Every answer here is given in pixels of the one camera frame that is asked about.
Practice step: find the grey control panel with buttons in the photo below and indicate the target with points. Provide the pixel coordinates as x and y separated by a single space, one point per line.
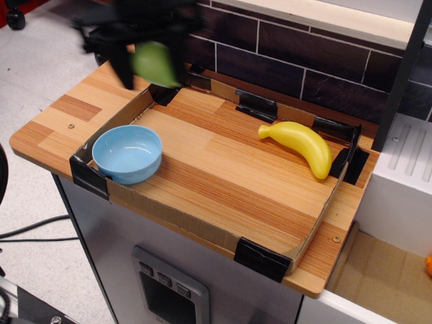
170 295

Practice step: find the white toy sink drainboard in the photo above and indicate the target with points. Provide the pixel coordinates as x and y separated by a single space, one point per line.
396 206

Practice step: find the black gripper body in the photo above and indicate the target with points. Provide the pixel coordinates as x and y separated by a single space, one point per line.
128 22

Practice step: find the black vertical post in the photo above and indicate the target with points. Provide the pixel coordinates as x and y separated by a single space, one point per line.
409 59

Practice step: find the orange fruit at edge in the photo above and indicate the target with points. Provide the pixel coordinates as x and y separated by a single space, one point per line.
428 264

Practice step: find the light blue bowl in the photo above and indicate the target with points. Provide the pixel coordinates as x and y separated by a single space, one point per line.
128 154

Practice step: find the yellow plastic banana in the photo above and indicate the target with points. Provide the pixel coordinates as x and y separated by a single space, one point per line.
305 142

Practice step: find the black far caster wheel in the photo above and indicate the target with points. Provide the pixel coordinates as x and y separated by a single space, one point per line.
15 19

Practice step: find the cardboard fence with black tape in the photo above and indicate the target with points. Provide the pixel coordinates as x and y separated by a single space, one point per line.
253 200

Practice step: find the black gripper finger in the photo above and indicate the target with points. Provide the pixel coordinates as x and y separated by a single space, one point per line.
176 43
118 56

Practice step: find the green plastic pear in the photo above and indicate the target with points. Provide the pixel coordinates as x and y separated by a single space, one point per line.
151 61

